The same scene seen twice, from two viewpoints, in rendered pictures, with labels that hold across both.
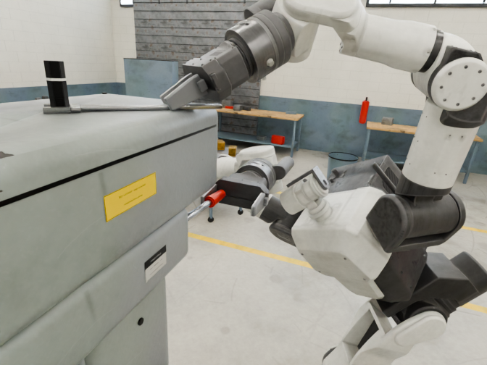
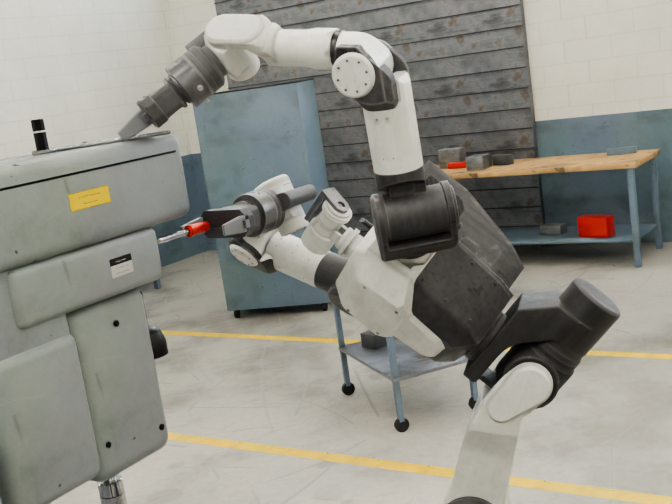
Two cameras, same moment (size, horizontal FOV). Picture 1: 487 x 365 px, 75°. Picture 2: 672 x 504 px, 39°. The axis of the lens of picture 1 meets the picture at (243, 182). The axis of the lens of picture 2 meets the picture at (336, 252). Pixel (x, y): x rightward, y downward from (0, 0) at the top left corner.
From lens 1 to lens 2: 1.28 m
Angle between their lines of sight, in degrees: 18
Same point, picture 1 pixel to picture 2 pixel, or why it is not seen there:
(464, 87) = (354, 77)
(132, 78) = (214, 137)
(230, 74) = (164, 104)
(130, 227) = (90, 222)
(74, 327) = (56, 281)
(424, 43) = (321, 46)
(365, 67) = not seen: outside the picture
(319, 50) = not seen: outside the picture
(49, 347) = (42, 285)
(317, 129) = not seen: outside the picture
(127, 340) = (104, 333)
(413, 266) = (471, 294)
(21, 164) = (23, 169)
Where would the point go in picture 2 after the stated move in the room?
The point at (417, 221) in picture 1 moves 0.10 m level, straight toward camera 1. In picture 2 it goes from (392, 215) to (354, 227)
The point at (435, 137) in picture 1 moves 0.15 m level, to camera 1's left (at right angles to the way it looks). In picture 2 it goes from (369, 124) to (288, 135)
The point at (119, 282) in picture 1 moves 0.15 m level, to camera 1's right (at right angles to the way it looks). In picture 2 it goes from (87, 265) to (169, 258)
